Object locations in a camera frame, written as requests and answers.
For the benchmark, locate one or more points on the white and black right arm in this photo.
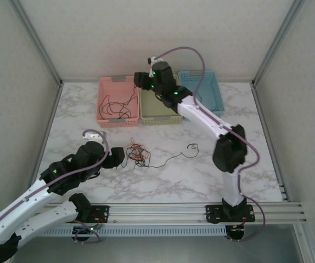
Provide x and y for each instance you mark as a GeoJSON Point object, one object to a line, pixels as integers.
{"type": "Point", "coordinates": [196, 115]}

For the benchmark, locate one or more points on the pink perforated plastic basket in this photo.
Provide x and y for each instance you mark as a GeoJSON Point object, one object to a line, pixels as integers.
{"type": "Point", "coordinates": [116, 90]}

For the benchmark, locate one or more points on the aluminium rear rail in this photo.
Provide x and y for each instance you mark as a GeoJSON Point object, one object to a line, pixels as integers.
{"type": "Point", "coordinates": [78, 80]}

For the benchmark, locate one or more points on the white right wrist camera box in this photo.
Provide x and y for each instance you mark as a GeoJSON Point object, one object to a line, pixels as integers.
{"type": "Point", "coordinates": [153, 59]}

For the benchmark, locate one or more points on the green perforated plastic basket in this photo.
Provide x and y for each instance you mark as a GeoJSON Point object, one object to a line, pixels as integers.
{"type": "Point", "coordinates": [152, 107]}

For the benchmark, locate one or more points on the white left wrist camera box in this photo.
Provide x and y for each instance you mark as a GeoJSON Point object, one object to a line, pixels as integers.
{"type": "Point", "coordinates": [94, 136]}

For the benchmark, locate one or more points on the blue perforated plastic basket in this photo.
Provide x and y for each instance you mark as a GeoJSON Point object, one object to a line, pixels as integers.
{"type": "Point", "coordinates": [212, 90]}

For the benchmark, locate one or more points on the wide aluminium base rail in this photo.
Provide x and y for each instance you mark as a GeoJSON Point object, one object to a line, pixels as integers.
{"type": "Point", "coordinates": [160, 212]}

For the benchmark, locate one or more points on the black controller board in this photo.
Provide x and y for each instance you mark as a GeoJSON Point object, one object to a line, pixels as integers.
{"type": "Point", "coordinates": [83, 231]}
{"type": "Point", "coordinates": [235, 233]}

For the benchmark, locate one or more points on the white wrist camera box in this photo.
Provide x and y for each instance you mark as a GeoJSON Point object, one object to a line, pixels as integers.
{"type": "Point", "coordinates": [94, 136]}
{"type": "Point", "coordinates": [153, 59]}

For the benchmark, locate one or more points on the aluminium frame post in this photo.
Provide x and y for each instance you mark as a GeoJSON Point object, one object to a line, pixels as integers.
{"type": "Point", "coordinates": [38, 41]}
{"type": "Point", "coordinates": [279, 41]}
{"type": "Point", "coordinates": [301, 243]}

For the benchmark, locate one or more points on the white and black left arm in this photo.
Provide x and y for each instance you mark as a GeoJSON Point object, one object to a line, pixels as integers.
{"type": "Point", "coordinates": [14, 219]}

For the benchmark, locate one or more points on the aluminium side rail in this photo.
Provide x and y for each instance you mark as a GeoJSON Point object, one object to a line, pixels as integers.
{"type": "Point", "coordinates": [269, 138]}
{"type": "Point", "coordinates": [47, 137]}

